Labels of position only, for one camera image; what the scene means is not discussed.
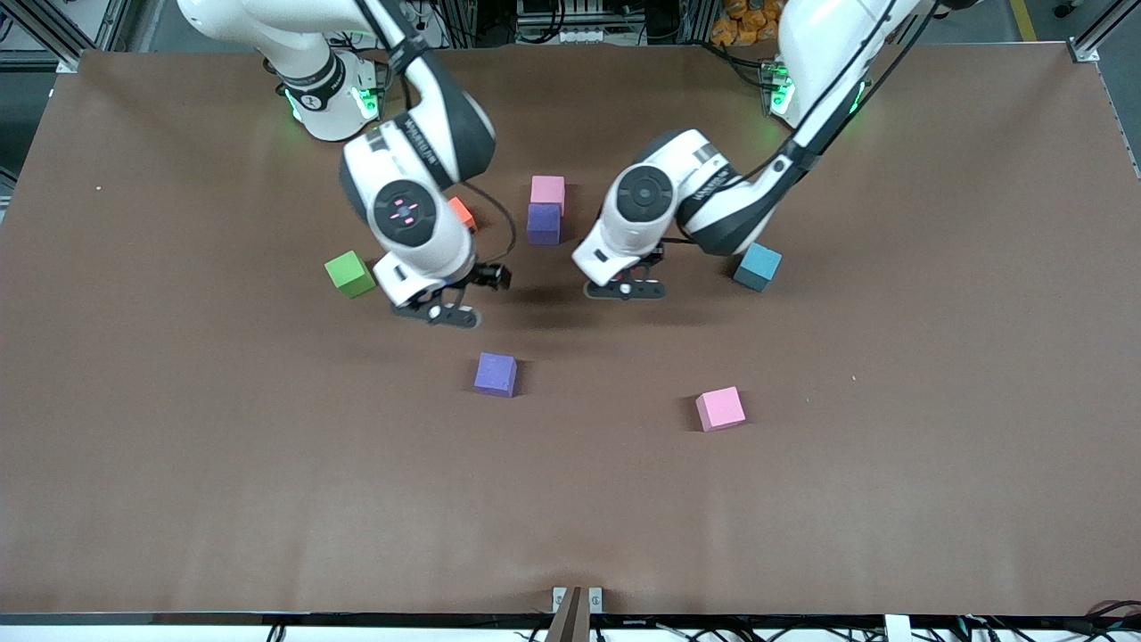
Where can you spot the brown flat strip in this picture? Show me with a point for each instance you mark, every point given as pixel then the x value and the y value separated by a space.
pixel 570 624

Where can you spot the green foam block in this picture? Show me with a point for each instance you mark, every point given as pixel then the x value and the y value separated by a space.
pixel 348 273

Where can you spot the orange foam block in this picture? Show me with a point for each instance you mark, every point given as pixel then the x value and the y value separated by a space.
pixel 463 212

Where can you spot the white power strip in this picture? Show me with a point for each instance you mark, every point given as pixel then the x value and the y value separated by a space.
pixel 584 36

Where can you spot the table edge rail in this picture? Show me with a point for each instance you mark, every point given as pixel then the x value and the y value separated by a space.
pixel 178 617

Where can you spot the purple foam block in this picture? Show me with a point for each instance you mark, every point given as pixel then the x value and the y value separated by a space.
pixel 544 225
pixel 495 374

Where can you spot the pink foam block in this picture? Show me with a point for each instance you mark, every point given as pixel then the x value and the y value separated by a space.
pixel 720 408
pixel 547 190

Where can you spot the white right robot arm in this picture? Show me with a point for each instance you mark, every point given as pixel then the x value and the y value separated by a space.
pixel 419 143

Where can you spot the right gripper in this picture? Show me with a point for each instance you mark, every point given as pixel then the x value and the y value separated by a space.
pixel 488 276

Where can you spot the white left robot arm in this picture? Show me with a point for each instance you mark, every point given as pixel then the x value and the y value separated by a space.
pixel 829 53

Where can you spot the paper table cover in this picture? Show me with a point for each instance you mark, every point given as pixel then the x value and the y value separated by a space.
pixel 267 490

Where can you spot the small metal bracket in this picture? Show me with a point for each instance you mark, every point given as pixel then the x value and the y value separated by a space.
pixel 595 599

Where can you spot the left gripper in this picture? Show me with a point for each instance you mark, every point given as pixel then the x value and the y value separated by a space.
pixel 655 256

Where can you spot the orange packets pile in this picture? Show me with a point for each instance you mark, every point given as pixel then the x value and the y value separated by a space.
pixel 744 22

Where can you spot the light blue foam block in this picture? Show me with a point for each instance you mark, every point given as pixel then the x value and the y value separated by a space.
pixel 758 267

